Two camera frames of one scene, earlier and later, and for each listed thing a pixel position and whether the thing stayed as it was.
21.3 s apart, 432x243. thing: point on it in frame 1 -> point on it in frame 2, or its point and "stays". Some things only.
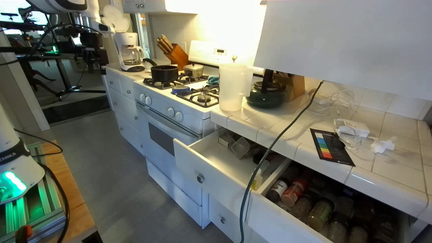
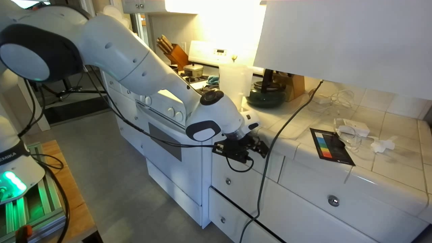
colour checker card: [331, 148] stays
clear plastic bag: [356, 133] stays
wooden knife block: [177, 56] stays
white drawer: [225, 163] -> [243, 188]
